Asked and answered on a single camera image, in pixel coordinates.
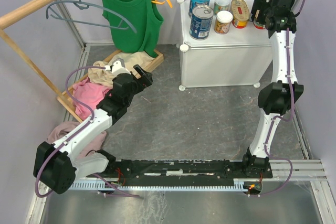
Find oval sardine tin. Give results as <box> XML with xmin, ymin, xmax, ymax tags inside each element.
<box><xmin>230</xmin><ymin>0</ymin><xmax>249</xmax><ymax>29</ymax></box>
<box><xmin>253</xmin><ymin>19</ymin><xmax>265</xmax><ymax>29</ymax></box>

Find small cup white lid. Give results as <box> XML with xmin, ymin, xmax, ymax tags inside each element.
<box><xmin>214</xmin><ymin>10</ymin><xmax>233</xmax><ymax>34</ymax></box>

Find dark blue tin can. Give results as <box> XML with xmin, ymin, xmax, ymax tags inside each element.
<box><xmin>190</xmin><ymin>5</ymin><xmax>214</xmax><ymax>40</ymax></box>

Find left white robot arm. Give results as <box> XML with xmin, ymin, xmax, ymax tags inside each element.
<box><xmin>33</xmin><ymin>59</ymin><xmax>153</xmax><ymax>198</ymax></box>

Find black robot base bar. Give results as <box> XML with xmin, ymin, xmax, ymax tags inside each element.
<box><xmin>98</xmin><ymin>152</ymin><xmax>273</xmax><ymax>186</ymax></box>

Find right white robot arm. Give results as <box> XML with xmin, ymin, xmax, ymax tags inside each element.
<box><xmin>249</xmin><ymin>0</ymin><xmax>304</xmax><ymax>158</ymax></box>

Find beige cloth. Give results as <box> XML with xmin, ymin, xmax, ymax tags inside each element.
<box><xmin>88</xmin><ymin>51</ymin><xmax>154</xmax><ymax>87</ymax></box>

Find pink cloth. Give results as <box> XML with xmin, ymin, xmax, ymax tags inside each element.
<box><xmin>72</xmin><ymin>78</ymin><xmax>110</xmax><ymax>120</ymax></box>

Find white plastic cube cabinet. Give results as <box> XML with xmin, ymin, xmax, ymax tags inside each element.
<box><xmin>176</xmin><ymin>0</ymin><xmax>272</xmax><ymax>91</ymax></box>

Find wooden tray base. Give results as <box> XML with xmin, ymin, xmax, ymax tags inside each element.
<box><xmin>56</xmin><ymin>49</ymin><xmax>164</xmax><ymax>123</ymax></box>

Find green tank top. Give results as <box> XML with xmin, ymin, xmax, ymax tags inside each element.
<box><xmin>101</xmin><ymin>0</ymin><xmax>164</xmax><ymax>58</ymax></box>

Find mauve cloth on floor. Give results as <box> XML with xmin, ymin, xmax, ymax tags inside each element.
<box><xmin>47</xmin><ymin>121</ymin><xmax>107</xmax><ymax>158</ymax></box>

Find grey clothes hanger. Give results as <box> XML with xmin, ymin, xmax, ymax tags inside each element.
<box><xmin>45</xmin><ymin>0</ymin><xmax>138</xmax><ymax>34</ymax></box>

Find wooden clothes rack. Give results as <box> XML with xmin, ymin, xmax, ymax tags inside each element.
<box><xmin>0</xmin><ymin>0</ymin><xmax>140</xmax><ymax>96</ymax></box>

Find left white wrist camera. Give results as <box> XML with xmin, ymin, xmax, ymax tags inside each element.
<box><xmin>104</xmin><ymin>58</ymin><xmax>131</xmax><ymax>76</ymax></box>

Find white slotted cable duct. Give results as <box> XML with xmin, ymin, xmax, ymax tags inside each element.
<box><xmin>69</xmin><ymin>178</ymin><xmax>247</xmax><ymax>193</ymax></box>

